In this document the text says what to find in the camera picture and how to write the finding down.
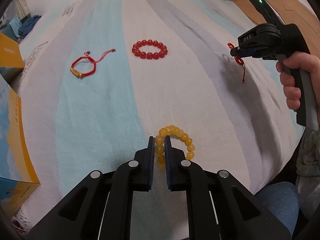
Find white cardboard shoe box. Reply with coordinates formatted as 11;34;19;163
1;34;40;219

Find yellow bead bracelet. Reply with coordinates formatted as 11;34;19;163
154;125;196;170

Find blue clothes pile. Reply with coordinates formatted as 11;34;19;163
18;15;41;39

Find teal suitcase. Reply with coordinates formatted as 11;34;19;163
1;16;22;41

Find red knotted cord bracelet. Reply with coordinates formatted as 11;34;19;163
227;42;247;84

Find red cord gold bar bracelet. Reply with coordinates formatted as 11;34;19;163
69;48;117;80

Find right hand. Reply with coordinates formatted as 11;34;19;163
276;52;319;110

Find striped bed sheet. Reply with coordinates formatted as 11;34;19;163
12;0;303;226

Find red bead bracelet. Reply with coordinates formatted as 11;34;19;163
131;39;168;60

